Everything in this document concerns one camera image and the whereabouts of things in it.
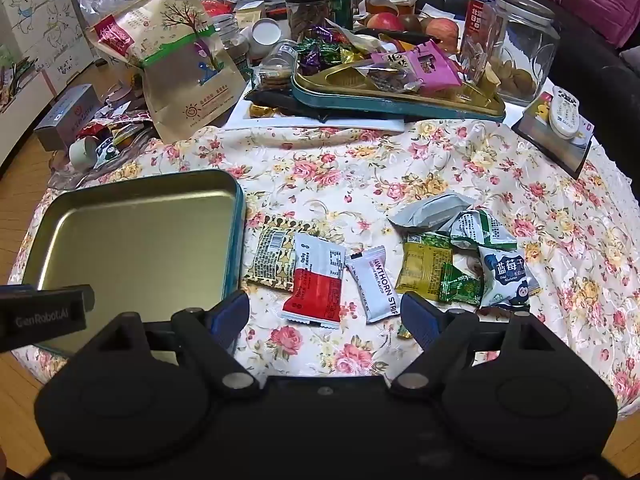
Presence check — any floral tablecloth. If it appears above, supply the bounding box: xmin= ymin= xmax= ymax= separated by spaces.
xmin=7 ymin=110 xmax=640 ymax=421

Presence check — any teal metal tin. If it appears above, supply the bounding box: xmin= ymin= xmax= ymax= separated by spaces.
xmin=20 ymin=169 xmax=246 ymax=357

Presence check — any plastic cookie jar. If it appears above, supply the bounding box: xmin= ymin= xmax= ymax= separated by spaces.
xmin=284 ymin=0 xmax=334 ymax=44

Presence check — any clear carton with red label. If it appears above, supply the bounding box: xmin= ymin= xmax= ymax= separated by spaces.
xmin=459 ymin=0 xmax=497 ymax=87

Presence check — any red and white snack packet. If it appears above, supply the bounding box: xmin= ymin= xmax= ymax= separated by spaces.
xmin=280 ymin=233 xmax=347 ymax=330

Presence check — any blue and white snack packet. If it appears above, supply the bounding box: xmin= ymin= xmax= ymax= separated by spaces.
xmin=477 ymin=245 xmax=532 ymax=312

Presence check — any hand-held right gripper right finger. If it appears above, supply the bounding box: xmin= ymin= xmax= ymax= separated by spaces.
xmin=391 ymin=291 xmax=571 ymax=397

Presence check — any large brown paper bag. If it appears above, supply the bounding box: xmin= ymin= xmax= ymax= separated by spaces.
xmin=87 ymin=0 xmax=247 ymax=144

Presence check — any white cabinet with drawings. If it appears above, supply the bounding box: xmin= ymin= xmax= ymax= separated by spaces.
xmin=0 ymin=0 xmax=97 ymax=163

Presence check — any green drink can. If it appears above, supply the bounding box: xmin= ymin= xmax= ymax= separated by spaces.
xmin=323 ymin=0 xmax=355 ymax=31

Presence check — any grey white snack packet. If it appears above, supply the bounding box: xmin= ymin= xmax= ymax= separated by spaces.
xmin=387 ymin=192 xmax=476 ymax=234

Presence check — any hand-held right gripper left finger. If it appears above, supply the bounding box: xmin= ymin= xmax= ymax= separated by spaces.
xmin=75 ymin=290 xmax=261 ymax=398

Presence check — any clear dark snack packet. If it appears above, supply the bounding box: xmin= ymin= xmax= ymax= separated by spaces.
xmin=366 ymin=66 xmax=424 ymax=94

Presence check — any green and white snack packet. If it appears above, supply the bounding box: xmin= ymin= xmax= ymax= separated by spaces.
xmin=449 ymin=208 xmax=519 ymax=252

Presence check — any thick black-edged book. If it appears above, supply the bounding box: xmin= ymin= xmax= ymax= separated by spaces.
xmin=510 ymin=92 xmax=596 ymax=180

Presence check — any white strip snack packet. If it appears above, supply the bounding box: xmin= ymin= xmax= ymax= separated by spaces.
xmin=345 ymin=245 xmax=402 ymax=325

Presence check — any brown patterned snack packet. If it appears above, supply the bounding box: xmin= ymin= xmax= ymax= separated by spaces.
xmin=243 ymin=214 xmax=302 ymax=292

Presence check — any pile of wrapped candies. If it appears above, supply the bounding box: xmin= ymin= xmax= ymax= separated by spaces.
xmin=294 ymin=26 xmax=373 ymax=77

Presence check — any pink snack packet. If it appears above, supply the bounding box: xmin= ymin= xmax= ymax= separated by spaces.
xmin=384 ymin=41 xmax=464 ymax=93

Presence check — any gold teal tin tray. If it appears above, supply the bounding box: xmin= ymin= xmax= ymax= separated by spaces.
xmin=290 ymin=59 xmax=507 ymax=124

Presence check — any clear glass jar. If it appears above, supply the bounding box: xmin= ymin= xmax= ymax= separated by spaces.
xmin=486 ymin=0 xmax=561 ymax=107

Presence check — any white tape roll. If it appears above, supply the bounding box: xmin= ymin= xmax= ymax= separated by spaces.
xmin=68 ymin=135 xmax=99 ymax=167

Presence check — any grey cardboard box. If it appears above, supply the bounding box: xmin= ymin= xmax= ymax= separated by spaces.
xmin=33 ymin=83 xmax=101 ymax=152

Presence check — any yellow and green snack packet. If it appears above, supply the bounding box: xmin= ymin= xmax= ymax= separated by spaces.
xmin=394 ymin=233 xmax=454 ymax=302

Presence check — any white remote control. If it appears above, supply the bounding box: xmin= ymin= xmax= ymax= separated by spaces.
xmin=548 ymin=85 xmax=582 ymax=140

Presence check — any small green candy packet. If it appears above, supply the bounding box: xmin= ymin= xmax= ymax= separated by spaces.
xmin=439 ymin=262 xmax=484 ymax=307

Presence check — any white round lid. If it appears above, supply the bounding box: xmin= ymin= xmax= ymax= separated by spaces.
xmin=249 ymin=18 xmax=284 ymax=59

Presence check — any red yellow apple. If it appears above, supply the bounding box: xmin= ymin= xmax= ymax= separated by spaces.
xmin=424 ymin=17 xmax=460 ymax=54

